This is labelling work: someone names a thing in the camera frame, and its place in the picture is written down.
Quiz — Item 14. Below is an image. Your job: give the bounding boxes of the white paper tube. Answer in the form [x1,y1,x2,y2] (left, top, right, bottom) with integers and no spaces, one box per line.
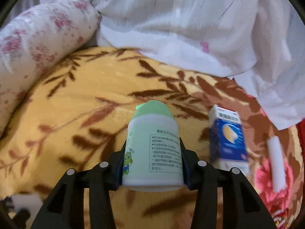
[267,136,286,193]

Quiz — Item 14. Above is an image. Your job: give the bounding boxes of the white green round bottle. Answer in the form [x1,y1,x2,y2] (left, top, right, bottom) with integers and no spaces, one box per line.
[122,100,184,192]

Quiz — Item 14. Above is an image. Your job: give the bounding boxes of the blue white medicine box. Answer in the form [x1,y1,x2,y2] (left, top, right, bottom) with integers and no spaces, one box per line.
[208,105,250,176]

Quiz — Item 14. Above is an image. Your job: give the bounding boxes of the yellow floral plush blanket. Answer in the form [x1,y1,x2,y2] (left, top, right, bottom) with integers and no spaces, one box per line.
[1,48,303,228]

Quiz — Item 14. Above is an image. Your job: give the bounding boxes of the red blanket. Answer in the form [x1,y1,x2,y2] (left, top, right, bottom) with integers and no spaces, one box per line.
[296,119,305,161]

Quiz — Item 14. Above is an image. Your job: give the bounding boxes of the rolled pink floral quilt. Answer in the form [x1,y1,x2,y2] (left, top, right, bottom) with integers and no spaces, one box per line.
[1,0,101,131]

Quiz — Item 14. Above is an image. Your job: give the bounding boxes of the sheer white floral curtain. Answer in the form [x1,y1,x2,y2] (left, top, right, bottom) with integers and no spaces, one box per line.
[40,0,304,130]

